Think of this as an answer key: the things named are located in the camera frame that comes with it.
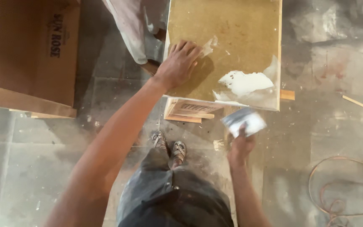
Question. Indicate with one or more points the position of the person's right hand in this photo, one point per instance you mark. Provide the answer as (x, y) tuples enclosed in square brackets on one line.
[(240, 148)]

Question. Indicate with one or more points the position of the person's left hand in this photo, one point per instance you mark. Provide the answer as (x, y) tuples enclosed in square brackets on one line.
[(176, 67)]

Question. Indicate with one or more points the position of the metal putty scraper blade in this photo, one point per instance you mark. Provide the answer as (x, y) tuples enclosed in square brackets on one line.
[(244, 121)]

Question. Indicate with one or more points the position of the brown fibreboard panel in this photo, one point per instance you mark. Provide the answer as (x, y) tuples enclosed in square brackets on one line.
[(232, 41)]

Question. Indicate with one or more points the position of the stack of wooden blocks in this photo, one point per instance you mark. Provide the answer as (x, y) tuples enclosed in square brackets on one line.
[(191, 110)]

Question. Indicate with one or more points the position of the white putty blob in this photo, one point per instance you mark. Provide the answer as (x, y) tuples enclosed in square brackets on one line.
[(246, 83)]

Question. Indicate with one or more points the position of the small wooden block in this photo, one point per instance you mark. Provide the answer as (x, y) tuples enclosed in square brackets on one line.
[(287, 95)]

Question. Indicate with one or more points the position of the person's dark trousers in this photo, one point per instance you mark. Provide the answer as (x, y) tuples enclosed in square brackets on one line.
[(172, 195)]

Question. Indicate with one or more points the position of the thin wooden stick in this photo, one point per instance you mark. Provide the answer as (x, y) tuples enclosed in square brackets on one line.
[(355, 102)]

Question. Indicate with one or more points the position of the large brown cardboard box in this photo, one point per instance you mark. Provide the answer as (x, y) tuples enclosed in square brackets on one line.
[(27, 47)]

